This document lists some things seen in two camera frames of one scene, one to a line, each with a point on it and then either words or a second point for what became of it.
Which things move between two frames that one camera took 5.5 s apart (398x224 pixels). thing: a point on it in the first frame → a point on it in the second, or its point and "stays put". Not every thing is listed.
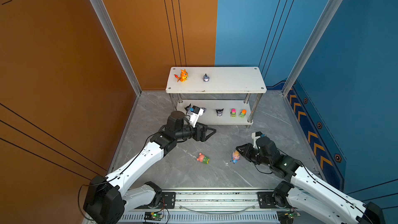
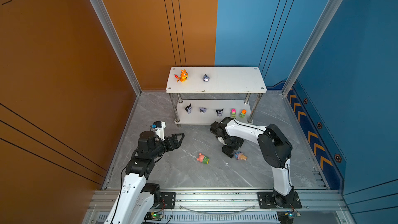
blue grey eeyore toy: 205,78 stays put
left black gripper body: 193,134 → 165,146
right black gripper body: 253,155 → 231,144
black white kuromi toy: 187,108 stays put
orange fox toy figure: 184,76 stays put
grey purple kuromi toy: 219,112 stays put
